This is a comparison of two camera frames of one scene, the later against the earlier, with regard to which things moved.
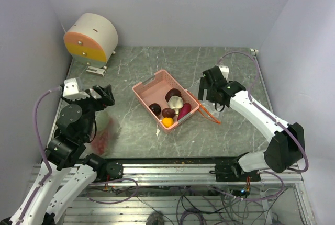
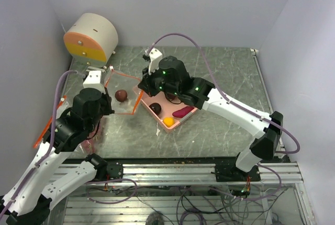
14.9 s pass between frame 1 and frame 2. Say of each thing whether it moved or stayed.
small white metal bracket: stayed
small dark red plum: moved
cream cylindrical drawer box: stayed
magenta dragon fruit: stayed
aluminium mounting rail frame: stayed
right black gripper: moved
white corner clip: stayed
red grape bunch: moved
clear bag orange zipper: moved
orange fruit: stayed
